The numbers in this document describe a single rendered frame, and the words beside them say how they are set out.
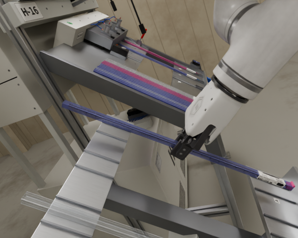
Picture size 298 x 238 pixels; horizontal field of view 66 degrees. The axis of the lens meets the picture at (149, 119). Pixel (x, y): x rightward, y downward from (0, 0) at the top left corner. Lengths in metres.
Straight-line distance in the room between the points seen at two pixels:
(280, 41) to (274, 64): 0.03
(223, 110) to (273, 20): 0.14
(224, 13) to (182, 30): 2.84
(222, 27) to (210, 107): 0.14
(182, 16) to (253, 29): 2.88
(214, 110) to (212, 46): 3.01
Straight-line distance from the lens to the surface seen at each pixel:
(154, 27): 3.23
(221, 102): 0.39
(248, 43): 0.38
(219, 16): 0.44
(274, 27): 0.38
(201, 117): 0.39
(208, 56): 3.39
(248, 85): 0.39
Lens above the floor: 1.21
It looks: 25 degrees down
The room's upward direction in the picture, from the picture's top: 24 degrees counter-clockwise
